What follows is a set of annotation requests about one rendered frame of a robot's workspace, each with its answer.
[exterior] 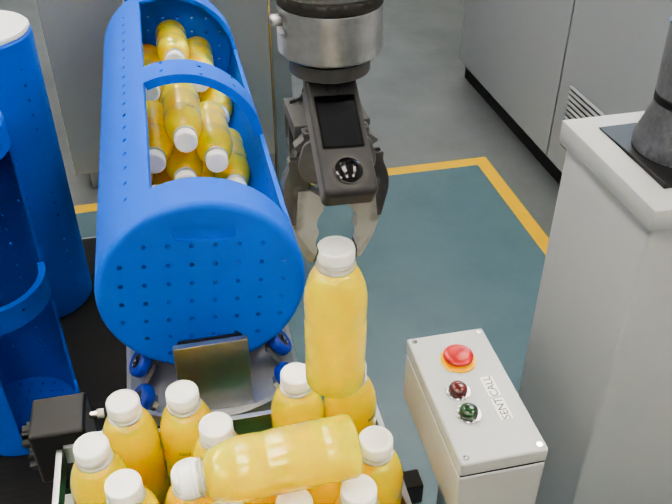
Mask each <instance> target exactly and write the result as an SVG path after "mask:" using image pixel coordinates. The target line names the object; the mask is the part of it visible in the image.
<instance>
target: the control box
mask: <svg viewBox="0 0 672 504"><path fill-rule="evenodd" d="M453 344H461V345H464V346H467V347H468V348H470V349H471V350H472V352H473V354H474V358H473V361H472V362H471V363H470V364H469V365H466V366H454V365H451V364H449V363H448V362H447V361H446V360H445V359H444V356H443V354H444V350H445V348H446V347H448V346H450V345H453ZM406 351H407V354H406V364H405V378H404V391H403V395H404V398H405V400H406V403H407V405H408V408H409V410H410V413H411V415H412V418H413V420H414V423H415V425H416V428H417V430H418V433H419V436H420V438H421V441H422V443H423V446H424V448H425V451H426V453H427V456H428V458H429V461H430V463H431V466H432V468H433V471H434V474H435V476H436V479H437V481H438V484H439V486H440V489H441V491H442V494H443V496H444V499H445V501H446V504H534V503H535V500H536V496H537V492H538V488H539V484H540V479H541V475H542V471H543V467H544V461H545V459H546V457H547V452H548V447H547V446H546V444H545V442H544V440H543V438H542V437H541V435H540V433H539V431H538V429H537V428H536V426H535V424H534V422H533V420H532V419H531V417H530V415H529V413H528V411H527V409H526V408H525V406H524V404H523V402H522V400H521V399H520V397H519V395H518V393H517V391H516V390H515V388H514V386H513V384H512V382H511V381H510V379H509V377H508V375H507V373H506V372H505V370H504V368H503V366H502V364H501V363H500V361H499V359H498V357H497V355H496V354H495V352H494V350H493V348H492V346H491V345H490V343H489V341H488V339H487V337H486V336H485V334H484V332H483V330H482V329H473V330H467V331H460V332H454V333H448V334H441V335H435V336H428V337H422V338H415V339H409V340H407V347H406ZM488 376H489V377H490V380H492V382H493V383H492V382H491V381H490V380H485V379H489V377H488ZM457 380H458V381H462V382H464V383H465V384H466V385H467V388H468V392H467V394H466V395H465V396H464V397H454V396H452V395H451V394H450V393H449V390H448V389H449V385H450V383H451V382H453V381H457ZM483 380H484V381H483ZM487 383H492V384H487ZM493 384H494V385H493ZM491 385H493V386H492V387H493V388H494V389H488V387H489V386H491ZM492 387H489V388H492ZM495 390H497V392H498V395H496V394H497V392H496V391H495ZM490 391H491V394H493V395H496V396H493V395H491V394H490ZM493 399H494V400H495V401H496V400H502V401H496V404H495V402H494V400H493ZM467 402H468V403H473V404H475V405H476V406H477V407H478V410H479V414H478V417H477V418H476V419H474V420H466V419H463V418H462V417H461V416H460V415H459V408H460V406H461V405H462V404H463V403H467ZM502 403H504V405H503V406H502V407H501V405H497V404H502ZM500 407H501V409H503V408H506V409H503V410H498V409H499V408H500ZM506 410H507V411H508V413H507V411H506ZM499 411H501V413H504V412H505V413H507V414H502V415H501V414H500V412H499ZM503 411H504V412H503ZM506 415H508V416H507V418H506V419H504V418H505V417H506ZM509 415H510V416H511V418H509ZM502 416H503V417H504V418H503V417H502Z"/></svg>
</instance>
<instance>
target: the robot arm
mask: <svg viewBox="0 0 672 504"><path fill-rule="evenodd" d="M383 1H384V0H276V8H277V10H278V14H271V15H270V16H269V23H270V25H271V26H277V42H278V50H279V52H280V53H281V54H282V55H283V56H284V57H285V58H287V59H288V60H289V69H290V72H291V73H292V74H293V75H294V76H296V77H297V78H299V79H302V80H303V89H302V93H301V95H300V96H299V97H290V98H284V118H285V139H286V148H287V150H288V153H289V156H290V157H287V168H286V169H285V170H284V172H283V174H282V179H281V190H282V196H283V199H284V203H285V206H286V209H287V212H288V215H289V218H290V221H291V224H292V227H293V230H294V233H295V236H296V240H297V243H298V246H299V248H300V250H301V252H302V253H303V255H304V256H305V257H306V259H307V260H308V261H309V262H310V263H313V262H315V260H316V258H317V256H318V253H319V250H318V247H317V244H316V239H317V237H318V235H319V231H318V228H317V220H318V218H319V216H320V215H321V213H322V212H323V210H324V205H325V206H335V205H347V204H349V205H350V207H351V209H352V210H353V216H352V218H351V222H352V224H353V226H354V234H353V237H352V241H353V243H354V245H355V257H356V256H360V255H361V254H362V253H363V251H364V249H365V248H366V246H367V245H368V243H369V241H370V239H371V237H372V235H373V233H374V230H375V228H376V225H377V222H378V219H379V215H381V213H382V209H383V206H384V202H385V198H386V195H387V191H388V186H389V176H388V171H387V168H386V166H385V163H384V160H383V155H384V152H383V150H382V148H381V147H375V148H374V147H373V144H374V143H375V142H377V141H378V139H377V137H376V135H375V133H374V132H372V131H370V130H369V124H370V117H369V116H368V114H367V112H366V111H365V109H364V107H363V105H362V104H361V102H360V97H359V93H358V88H357V83H356V80H357V79H360V78H362V77H363V76H365V75H366V74H367V73H368V72H369V70H370V60H372V59H373V58H375V57H376V56H377V55H379V53H380V51H381V50H382V46H383ZM302 101H303V102H302ZM297 102H299V104H292V103H297ZM300 102H301V103H300ZM632 145H633V147H634V148H635V149H636V151H637V152H638V153H640V154H641V155H642V156H644V157H645V158H647V159H649V160H651V161H653V162H655V163H657V164H660V165H663V166H666V167H669V168H672V16H671V17H670V24H669V29H668V33H667V38H666V42H665V47H664V51H663V56H662V60H661V65H660V69H659V74H658V78H657V83H656V87H655V92H654V96H653V99H652V101H651V103H650V104H649V106H648V107H647V109H646V110H645V112H644V114H643V115H642V117H641V118H640V120H639V121H638V122H637V124H636V125H635V127H634V131H633V136H632ZM310 183H311V184H315V185H317V187H318V189H319V190H318V189H316V188H315V187H314V186H312V185H311V184H310Z"/></svg>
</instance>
